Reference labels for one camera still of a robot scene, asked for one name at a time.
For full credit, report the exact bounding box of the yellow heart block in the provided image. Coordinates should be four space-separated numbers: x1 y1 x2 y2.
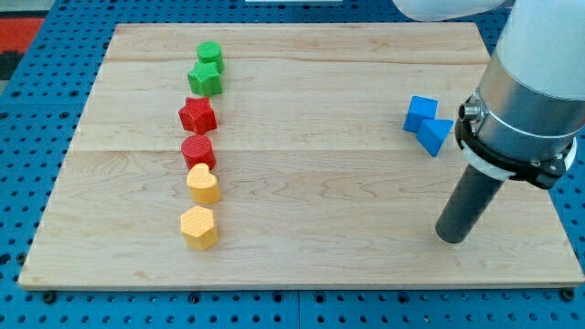
186 163 221 204

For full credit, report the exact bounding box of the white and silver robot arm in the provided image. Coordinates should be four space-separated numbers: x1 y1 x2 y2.
394 0 584 243

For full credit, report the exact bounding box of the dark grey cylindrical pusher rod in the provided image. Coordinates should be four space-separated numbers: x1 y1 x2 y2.
435 164 504 243

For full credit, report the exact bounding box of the red cylinder block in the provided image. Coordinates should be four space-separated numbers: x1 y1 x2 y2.
181 134 216 169

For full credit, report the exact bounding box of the green star block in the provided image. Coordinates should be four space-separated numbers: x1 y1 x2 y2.
187 61 223 97

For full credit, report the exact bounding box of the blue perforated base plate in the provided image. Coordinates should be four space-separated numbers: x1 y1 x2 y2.
1 0 584 328

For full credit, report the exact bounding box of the light wooden board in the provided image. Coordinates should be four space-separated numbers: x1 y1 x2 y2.
18 23 584 292

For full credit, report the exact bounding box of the blue triangular prism block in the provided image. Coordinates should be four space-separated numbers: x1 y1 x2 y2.
416 119 453 157

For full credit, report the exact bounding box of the blue cube block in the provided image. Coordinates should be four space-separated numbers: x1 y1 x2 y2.
402 95 438 133

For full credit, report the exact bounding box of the red star block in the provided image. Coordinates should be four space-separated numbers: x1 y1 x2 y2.
178 97 218 134

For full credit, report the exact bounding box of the green cylinder block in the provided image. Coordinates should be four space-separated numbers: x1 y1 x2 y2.
196 41 225 73

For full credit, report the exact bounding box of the black flange with white ring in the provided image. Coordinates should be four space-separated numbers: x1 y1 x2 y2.
454 95 577 190

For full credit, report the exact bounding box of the yellow hexagon block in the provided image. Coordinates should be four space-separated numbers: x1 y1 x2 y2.
180 206 218 250

